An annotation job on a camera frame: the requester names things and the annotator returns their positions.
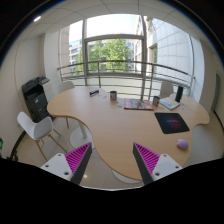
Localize black office printer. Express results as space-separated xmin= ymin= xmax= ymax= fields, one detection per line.
xmin=22 ymin=76 xmax=49 ymax=122

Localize pink computer mouse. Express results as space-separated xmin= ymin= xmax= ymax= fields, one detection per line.
xmin=177 ymin=139 xmax=188 ymax=150

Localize black cylindrical speaker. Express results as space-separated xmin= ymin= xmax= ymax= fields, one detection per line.
xmin=175 ymin=86 xmax=184 ymax=102

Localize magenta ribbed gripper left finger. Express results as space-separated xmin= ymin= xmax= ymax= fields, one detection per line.
xmin=41 ymin=142 xmax=92 ymax=185

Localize metal balcony railing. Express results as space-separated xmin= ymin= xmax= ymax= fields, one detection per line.
xmin=58 ymin=60 xmax=194 ymax=99

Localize white chair far right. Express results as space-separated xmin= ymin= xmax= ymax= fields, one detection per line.
xmin=160 ymin=81 xmax=173 ymax=98

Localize white chair far left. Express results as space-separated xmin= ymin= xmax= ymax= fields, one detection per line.
xmin=58 ymin=81 xmax=74 ymax=93

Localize white chair wooden legs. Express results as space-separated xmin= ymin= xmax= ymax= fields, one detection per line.
xmin=17 ymin=112 xmax=66 ymax=159

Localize dark patterned cup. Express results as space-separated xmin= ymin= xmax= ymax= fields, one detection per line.
xmin=152 ymin=96 xmax=160 ymax=106

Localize open notebook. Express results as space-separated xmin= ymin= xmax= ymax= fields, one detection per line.
xmin=160 ymin=97 xmax=180 ymax=110

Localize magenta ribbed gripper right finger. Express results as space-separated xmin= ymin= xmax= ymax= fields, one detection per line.
xmin=133 ymin=143 xmax=182 ymax=185

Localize colourful magazine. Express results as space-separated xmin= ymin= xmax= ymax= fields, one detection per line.
xmin=124 ymin=98 xmax=154 ymax=110

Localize small dark blue box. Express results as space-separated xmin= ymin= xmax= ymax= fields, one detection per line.
xmin=89 ymin=90 xmax=99 ymax=97

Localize black mouse pad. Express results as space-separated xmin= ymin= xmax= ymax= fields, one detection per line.
xmin=155 ymin=112 xmax=189 ymax=134

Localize wooden curved table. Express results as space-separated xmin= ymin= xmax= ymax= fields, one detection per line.
xmin=46 ymin=86 xmax=211 ymax=182

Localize dark mug with print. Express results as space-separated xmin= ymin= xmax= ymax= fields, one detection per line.
xmin=110 ymin=91 xmax=117 ymax=101

